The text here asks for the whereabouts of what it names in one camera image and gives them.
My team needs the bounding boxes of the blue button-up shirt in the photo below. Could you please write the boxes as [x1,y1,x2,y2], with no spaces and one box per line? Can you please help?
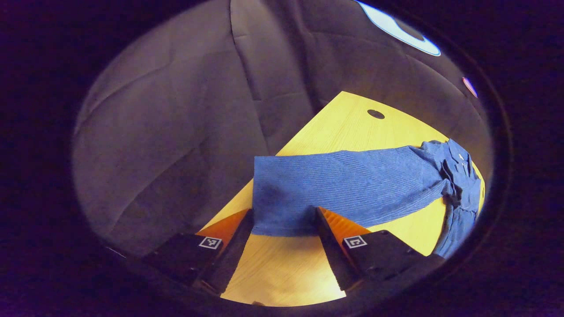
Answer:
[252,139,485,259]

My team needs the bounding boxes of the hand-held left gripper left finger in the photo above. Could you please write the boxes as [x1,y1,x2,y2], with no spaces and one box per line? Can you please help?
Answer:
[141,208,255,295]

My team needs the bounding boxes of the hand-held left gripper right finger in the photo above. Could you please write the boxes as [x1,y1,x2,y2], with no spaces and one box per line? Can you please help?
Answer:
[314,206,445,292]

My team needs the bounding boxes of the black backdrop cloth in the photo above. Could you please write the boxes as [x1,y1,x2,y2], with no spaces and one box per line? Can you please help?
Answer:
[71,0,494,258]

